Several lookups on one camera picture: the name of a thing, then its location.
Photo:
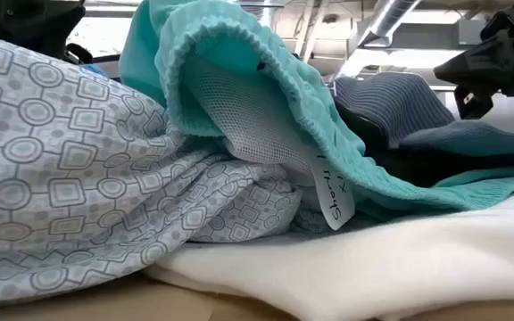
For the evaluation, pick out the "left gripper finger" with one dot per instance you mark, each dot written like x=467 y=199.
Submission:
x=83 y=57

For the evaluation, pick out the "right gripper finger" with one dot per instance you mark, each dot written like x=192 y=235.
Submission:
x=473 y=103

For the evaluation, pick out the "bright blue cloth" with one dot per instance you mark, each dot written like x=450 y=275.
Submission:
x=94 y=70

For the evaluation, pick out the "navy dotted cloth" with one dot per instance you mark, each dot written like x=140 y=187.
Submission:
x=395 y=102

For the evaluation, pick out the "light blue patterned cloth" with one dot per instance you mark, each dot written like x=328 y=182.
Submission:
x=60 y=156

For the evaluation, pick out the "teal mesh-lined shorts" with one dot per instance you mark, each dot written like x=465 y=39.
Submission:
x=221 y=40

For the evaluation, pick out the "white cloth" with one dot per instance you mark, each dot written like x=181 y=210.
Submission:
x=373 y=267

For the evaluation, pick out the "white handwritten paper label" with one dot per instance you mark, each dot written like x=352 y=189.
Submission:
x=335 y=196

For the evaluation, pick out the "silver ceiling duct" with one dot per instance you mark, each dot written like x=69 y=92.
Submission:
x=388 y=20

